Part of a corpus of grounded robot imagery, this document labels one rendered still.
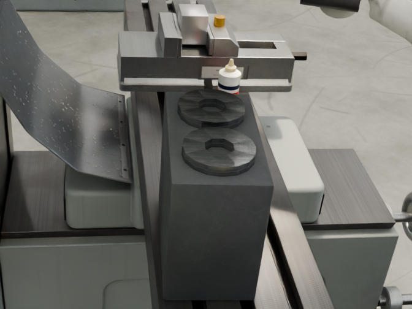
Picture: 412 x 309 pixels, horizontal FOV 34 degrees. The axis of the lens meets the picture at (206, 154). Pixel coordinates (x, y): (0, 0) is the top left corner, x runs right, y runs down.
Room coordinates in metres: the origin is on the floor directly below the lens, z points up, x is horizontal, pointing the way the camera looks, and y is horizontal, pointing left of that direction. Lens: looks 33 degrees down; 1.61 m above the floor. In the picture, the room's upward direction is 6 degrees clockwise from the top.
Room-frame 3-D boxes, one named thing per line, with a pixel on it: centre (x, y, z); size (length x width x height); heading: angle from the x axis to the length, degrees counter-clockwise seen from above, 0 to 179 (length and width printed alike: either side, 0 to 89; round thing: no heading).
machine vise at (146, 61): (1.27, 0.02, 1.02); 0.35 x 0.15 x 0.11; 102
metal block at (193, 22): (1.26, 0.05, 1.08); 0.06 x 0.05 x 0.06; 12
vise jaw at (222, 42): (1.28, 0.00, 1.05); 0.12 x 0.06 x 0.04; 12
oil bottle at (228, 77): (1.13, -0.03, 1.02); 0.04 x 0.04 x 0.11
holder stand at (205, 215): (0.74, -0.01, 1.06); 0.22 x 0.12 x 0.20; 8
